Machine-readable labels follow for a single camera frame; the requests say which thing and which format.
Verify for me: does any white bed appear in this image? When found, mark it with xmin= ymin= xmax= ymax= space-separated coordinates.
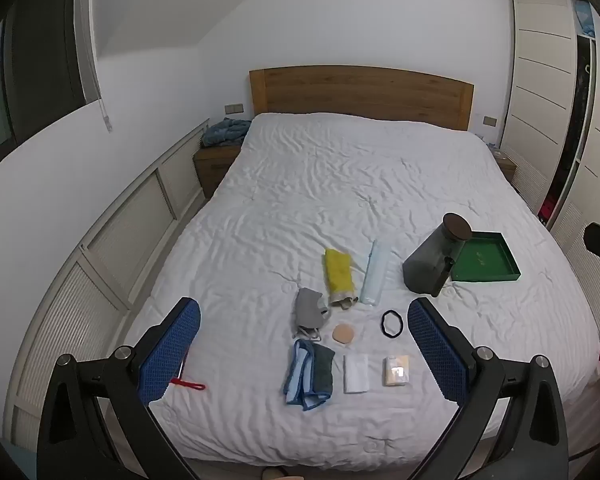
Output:
xmin=121 ymin=112 xmax=600 ymax=473

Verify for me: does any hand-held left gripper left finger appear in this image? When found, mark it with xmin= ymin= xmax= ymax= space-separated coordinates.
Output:
xmin=36 ymin=296 xmax=203 ymax=480

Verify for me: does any black hair tie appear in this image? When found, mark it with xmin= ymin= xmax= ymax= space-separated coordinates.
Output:
xmin=380 ymin=310 xmax=405 ymax=339

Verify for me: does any yellow cloth packet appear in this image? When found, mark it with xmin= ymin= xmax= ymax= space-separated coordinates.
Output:
xmin=323 ymin=248 xmax=359 ymax=309

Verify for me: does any green tray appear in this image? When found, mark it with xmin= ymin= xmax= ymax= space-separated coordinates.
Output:
xmin=450 ymin=230 xmax=523 ymax=284

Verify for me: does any white wardrobe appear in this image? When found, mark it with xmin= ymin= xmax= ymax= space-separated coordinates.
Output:
xmin=497 ymin=0 xmax=600 ymax=341

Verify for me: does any crumpled blue cloth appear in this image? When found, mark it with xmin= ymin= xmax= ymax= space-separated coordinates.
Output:
xmin=201 ymin=117 xmax=252 ymax=148

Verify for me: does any dark window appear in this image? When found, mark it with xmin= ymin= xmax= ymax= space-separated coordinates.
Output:
xmin=0 ymin=0 xmax=88 ymax=163

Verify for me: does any grey face mask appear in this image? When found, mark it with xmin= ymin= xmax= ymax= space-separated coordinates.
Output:
xmin=292 ymin=287 xmax=331 ymax=341

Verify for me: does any wooden headboard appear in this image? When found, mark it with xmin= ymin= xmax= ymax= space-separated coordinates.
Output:
xmin=249 ymin=66 xmax=475 ymax=132

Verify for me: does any beige packet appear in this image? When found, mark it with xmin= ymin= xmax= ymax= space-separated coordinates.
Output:
xmin=382 ymin=355 xmax=411 ymax=388

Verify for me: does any white louvred wall panel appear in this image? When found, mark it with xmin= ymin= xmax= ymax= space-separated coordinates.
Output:
xmin=2 ymin=120 xmax=211 ymax=453

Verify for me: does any blue folded fabric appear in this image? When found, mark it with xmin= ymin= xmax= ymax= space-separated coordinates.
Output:
xmin=575 ymin=0 xmax=595 ymax=38

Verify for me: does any blue-edged grey towel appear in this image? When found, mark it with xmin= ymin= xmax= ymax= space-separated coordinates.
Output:
xmin=283 ymin=339 xmax=336 ymax=412

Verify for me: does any dark glass pitcher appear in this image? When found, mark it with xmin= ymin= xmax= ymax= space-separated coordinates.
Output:
xmin=402 ymin=213 xmax=474 ymax=297

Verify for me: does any white tissue pack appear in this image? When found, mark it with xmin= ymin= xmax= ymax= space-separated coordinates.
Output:
xmin=343 ymin=353 xmax=370 ymax=395

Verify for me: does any light blue face mask pack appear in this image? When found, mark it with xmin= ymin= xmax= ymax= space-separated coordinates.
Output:
xmin=359 ymin=240 xmax=391 ymax=306

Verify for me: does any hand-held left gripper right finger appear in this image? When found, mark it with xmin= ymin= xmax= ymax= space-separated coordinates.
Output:
xmin=406 ymin=296 xmax=570 ymax=480

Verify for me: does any wooden nightstand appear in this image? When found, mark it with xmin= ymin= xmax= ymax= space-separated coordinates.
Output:
xmin=193 ymin=146 xmax=242 ymax=200
xmin=494 ymin=147 xmax=518 ymax=182

